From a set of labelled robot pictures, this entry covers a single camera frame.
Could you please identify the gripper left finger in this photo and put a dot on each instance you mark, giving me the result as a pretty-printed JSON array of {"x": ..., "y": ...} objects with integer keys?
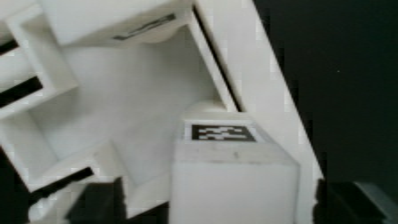
[{"x": 99, "y": 208}]

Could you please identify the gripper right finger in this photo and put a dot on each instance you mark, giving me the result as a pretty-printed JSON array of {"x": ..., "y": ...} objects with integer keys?
[{"x": 353, "y": 203}]

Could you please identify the white chair seat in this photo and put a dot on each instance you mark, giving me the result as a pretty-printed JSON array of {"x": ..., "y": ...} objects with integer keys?
[{"x": 93, "y": 99}]

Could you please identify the white chair leg with tag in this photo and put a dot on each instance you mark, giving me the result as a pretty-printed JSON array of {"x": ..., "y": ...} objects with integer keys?
[{"x": 113, "y": 21}]

